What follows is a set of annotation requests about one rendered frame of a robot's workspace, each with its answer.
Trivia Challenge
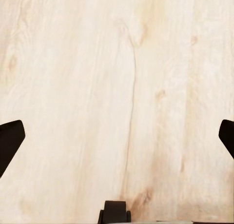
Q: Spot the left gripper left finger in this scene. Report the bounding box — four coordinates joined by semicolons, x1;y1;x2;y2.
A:
0;120;25;178

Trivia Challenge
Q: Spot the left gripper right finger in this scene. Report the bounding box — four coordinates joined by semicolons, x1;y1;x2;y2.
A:
218;120;234;159

